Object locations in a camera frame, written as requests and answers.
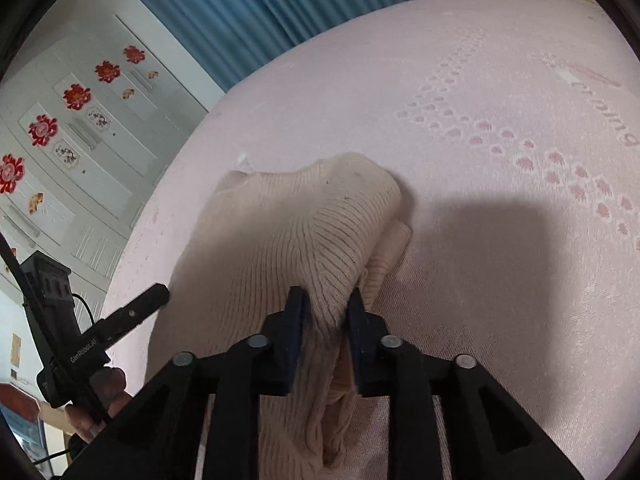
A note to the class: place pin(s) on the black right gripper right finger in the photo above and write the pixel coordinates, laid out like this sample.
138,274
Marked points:
448,418

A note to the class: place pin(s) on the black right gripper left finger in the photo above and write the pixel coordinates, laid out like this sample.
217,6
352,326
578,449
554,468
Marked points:
199,417

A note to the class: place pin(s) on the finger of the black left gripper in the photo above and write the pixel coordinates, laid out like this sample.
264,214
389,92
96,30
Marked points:
107,331

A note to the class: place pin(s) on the beige knit sweater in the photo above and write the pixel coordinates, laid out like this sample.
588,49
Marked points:
329,228

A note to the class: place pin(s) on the white wardrobe with red decals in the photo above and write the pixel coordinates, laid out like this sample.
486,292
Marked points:
88,128

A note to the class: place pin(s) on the pink bed sheet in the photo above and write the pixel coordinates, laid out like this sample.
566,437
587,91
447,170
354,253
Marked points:
512,130

